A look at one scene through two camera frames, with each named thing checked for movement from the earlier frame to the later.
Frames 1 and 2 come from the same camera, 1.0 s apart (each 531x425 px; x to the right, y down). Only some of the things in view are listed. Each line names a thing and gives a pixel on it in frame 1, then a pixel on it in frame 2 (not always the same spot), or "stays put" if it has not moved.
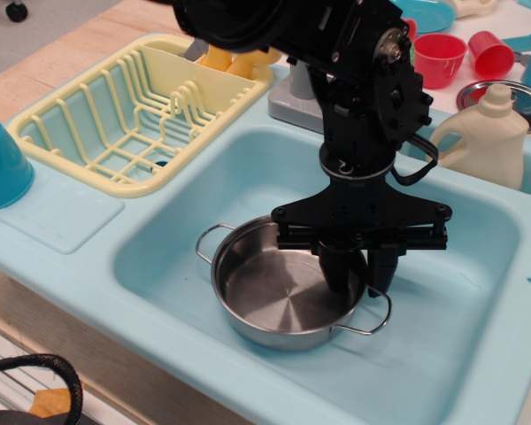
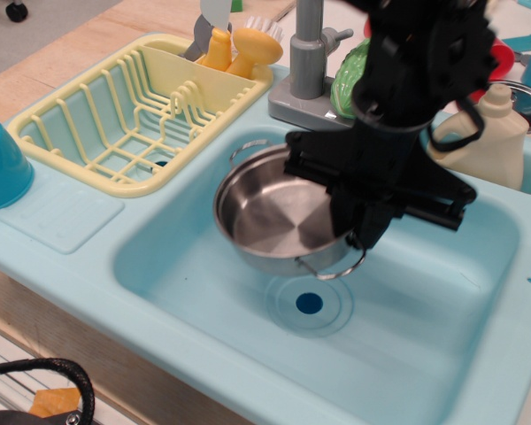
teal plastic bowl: [7, 173] stays put
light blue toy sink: [466, 341] stays put
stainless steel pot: [276, 297] -> [278, 221]
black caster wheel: [17, 12] stays put
